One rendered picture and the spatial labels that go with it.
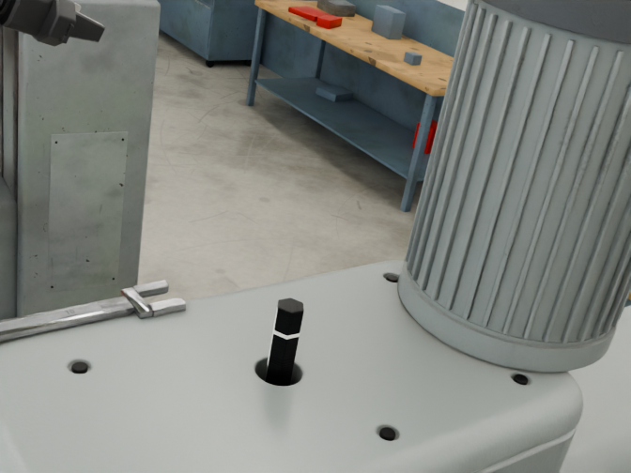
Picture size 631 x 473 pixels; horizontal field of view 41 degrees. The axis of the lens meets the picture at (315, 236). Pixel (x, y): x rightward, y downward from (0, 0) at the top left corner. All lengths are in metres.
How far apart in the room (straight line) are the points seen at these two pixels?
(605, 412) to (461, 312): 0.30
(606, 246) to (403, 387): 0.19
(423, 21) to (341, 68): 1.09
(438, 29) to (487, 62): 5.85
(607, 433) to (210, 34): 7.26
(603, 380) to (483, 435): 0.38
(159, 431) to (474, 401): 0.25
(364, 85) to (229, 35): 1.57
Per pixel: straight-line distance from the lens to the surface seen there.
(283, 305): 0.62
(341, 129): 6.32
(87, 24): 1.03
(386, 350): 0.70
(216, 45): 8.04
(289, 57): 8.06
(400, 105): 6.83
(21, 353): 0.65
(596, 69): 0.63
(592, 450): 0.91
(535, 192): 0.66
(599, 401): 0.98
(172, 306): 0.70
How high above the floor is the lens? 2.27
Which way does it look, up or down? 26 degrees down
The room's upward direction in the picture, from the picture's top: 11 degrees clockwise
